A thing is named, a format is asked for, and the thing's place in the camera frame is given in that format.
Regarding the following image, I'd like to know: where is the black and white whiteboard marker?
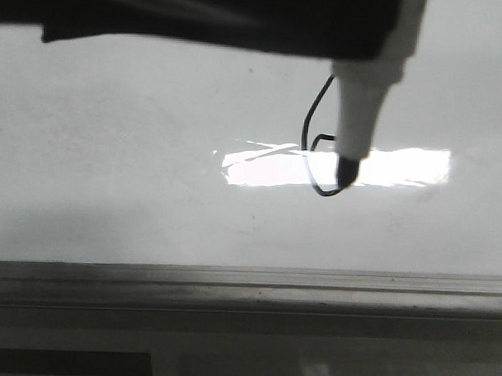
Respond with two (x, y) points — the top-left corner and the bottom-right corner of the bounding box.
(332, 0), (427, 190)

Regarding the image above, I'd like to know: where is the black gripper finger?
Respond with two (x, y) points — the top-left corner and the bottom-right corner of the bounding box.
(0, 0), (403, 60)

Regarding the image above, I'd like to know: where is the white whiteboard with aluminium frame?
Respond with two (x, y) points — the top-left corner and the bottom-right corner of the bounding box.
(0, 0), (502, 319)

